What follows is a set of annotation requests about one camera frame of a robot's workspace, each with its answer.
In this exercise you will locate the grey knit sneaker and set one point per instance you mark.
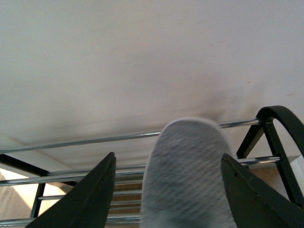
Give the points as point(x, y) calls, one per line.
point(182, 183)

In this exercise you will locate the black metal shoe rack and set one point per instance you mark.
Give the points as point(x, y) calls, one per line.
point(262, 124)

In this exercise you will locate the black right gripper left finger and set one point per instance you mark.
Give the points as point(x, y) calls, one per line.
point(87, 204)

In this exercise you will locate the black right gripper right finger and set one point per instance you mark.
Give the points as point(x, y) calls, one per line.
point(253, 203)

